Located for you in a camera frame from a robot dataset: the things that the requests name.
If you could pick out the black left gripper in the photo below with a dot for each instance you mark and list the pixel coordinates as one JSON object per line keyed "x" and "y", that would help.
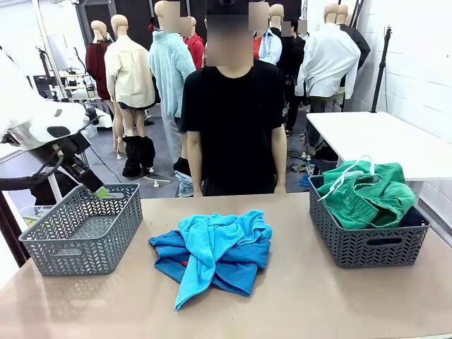
{"x": 84, "y": 169}

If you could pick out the light blue terry top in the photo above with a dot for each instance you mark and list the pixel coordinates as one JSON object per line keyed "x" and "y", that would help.
{"x": 212, "y": 240}

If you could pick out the dark navy garment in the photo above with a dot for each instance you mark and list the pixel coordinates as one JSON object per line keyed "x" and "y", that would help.
{"x": 413, "y": 217}

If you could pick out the person's left forearm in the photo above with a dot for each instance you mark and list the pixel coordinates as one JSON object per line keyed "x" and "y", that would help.
{"x": 279, "y": 159}

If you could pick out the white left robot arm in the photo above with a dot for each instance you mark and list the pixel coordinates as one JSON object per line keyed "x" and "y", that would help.
{"x": 21, "y": 106}

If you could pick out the person's right forearm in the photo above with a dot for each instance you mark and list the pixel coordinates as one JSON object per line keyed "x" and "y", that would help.
{"x": 194, "y": 159}

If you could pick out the black trousers bunched at ankles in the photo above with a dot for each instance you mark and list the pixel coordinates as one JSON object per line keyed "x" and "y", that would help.
{"x": 139, "y": 155}

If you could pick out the grey plastic herringbone basket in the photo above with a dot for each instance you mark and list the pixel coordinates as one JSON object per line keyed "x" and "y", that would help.
{"x": 88, "y": 247}
{"x": 370, "y": 247}

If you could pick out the clear bin with green contents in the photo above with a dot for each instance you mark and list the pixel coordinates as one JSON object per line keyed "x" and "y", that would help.
{"x": 33, "y": 217}

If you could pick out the light denim jeans pile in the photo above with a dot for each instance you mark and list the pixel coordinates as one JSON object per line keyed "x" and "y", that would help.
{"x": 185, "y": 187}

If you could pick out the black trousers dropped at feet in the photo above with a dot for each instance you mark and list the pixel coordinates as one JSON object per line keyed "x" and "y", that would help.
{"x": 182, "y": 166}

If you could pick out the workbench with equipment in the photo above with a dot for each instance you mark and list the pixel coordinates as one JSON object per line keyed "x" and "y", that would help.
{"x": 77, "y": 88}

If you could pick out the mannequin in cream jacket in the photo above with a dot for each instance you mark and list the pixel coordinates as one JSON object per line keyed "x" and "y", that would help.
{"x": 129, "y": 70}

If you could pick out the mannequin in dark red top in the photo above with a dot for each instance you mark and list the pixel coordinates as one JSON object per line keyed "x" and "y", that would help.
{"x": 95, "y": 63}

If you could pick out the mannequin in light blue fleece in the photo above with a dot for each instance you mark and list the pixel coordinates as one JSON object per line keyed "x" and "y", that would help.
{"x": 169, "y": 70}

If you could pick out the person in black T-shirt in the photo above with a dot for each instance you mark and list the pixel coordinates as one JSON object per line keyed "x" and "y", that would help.
{"x": 233, "y": 123}

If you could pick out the blue cloth scrap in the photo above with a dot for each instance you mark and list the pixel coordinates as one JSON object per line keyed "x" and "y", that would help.
{"x": 304, "y": 181}

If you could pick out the mannequin in light blue shirt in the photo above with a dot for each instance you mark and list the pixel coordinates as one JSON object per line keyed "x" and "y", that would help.
{"x": 272, "y": 49}

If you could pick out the mannequin in black clothes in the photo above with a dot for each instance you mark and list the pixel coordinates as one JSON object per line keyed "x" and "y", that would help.
{"x": 293, "y": 70}

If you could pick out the mannequin in white shirt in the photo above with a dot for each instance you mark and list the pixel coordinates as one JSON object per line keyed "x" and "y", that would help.
{"x": 328, "y": 63}

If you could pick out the white side table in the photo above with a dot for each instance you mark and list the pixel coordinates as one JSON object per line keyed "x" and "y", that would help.
{"x": 370, "y": 141}

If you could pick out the mannequin in black jacket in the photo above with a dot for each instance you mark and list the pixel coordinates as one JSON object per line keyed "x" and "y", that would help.
{"x": 362, "y": 46}

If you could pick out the black tripod stand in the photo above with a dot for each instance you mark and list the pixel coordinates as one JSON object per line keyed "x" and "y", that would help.
{"x": 382, "y": 70}

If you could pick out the black light stand poles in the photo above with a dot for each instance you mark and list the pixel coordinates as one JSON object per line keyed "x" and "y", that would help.
{"x": 356, "y": 12}

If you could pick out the small white floor bracket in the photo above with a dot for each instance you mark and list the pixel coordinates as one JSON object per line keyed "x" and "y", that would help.
{"x": 155, "y": 181}

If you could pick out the aluminium frame post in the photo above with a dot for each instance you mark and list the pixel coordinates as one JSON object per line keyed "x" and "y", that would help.
{"x": 49, "y": 49}

